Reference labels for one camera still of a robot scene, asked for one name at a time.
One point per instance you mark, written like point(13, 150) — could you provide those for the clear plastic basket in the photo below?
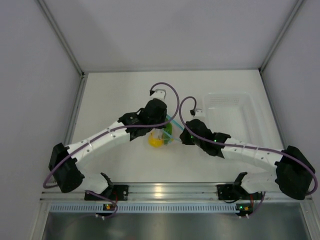
point(236, 114)

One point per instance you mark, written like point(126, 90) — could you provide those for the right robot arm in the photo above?
point(287, 171)

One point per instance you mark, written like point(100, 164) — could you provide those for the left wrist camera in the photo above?
point(159, 94)

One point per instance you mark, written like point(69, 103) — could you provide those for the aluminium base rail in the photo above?
point(160, 192)

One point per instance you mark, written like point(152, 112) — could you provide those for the white slotted cable duct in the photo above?
point(107, 208)

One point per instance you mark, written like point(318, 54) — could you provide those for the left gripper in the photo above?
point(163, 116)

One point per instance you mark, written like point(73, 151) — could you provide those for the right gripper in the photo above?
point(184, 136)

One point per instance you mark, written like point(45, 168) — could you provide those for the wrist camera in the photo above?
point(159, 94)
point(198, 113)

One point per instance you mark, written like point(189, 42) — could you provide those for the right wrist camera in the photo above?
point(198, 113)

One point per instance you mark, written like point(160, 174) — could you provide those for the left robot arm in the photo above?
point(69, 164)

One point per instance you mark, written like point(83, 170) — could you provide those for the green fake lettuce leaf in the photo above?
point(167, 134)

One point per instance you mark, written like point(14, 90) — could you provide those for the clear zip top bag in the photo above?
point(177, 130)

